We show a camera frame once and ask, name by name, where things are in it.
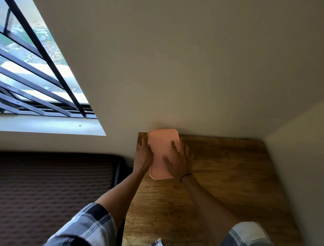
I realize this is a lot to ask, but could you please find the person's left hand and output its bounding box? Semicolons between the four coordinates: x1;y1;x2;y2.
133;137;154;175

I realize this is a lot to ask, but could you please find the person's right hand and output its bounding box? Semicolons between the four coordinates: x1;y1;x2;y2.
162;140;194;181

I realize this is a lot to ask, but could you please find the pink plastic lunch box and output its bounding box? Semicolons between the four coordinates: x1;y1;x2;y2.
147;129;181;181

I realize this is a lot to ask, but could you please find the person's left forearm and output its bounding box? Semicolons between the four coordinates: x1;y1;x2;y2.
95;170;148;232

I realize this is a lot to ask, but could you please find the person's right forearm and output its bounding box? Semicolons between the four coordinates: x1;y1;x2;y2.
180;175;242;231

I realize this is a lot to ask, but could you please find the glass window with white sill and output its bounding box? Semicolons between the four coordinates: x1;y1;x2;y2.
0;0;107;136

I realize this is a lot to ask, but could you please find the grey plaid shirt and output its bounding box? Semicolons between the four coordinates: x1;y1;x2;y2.
43;202;276;246

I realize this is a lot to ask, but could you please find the brown quilted mattress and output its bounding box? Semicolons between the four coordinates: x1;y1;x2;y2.
0;151;129;246

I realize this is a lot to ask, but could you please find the black metal window grille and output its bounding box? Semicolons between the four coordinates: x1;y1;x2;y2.
0;0;98;118

